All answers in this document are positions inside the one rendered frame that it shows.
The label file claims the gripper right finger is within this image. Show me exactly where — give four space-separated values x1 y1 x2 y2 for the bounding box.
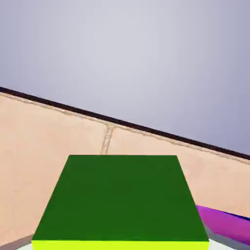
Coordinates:
208 240 234 250

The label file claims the large magenta box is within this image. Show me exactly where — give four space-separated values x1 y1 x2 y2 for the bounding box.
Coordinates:
196 205 250 246

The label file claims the small green cube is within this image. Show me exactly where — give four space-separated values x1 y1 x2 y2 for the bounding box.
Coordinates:
31 154 210 250

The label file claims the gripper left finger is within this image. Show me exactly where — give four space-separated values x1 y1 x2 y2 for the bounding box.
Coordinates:
16 242 33 250

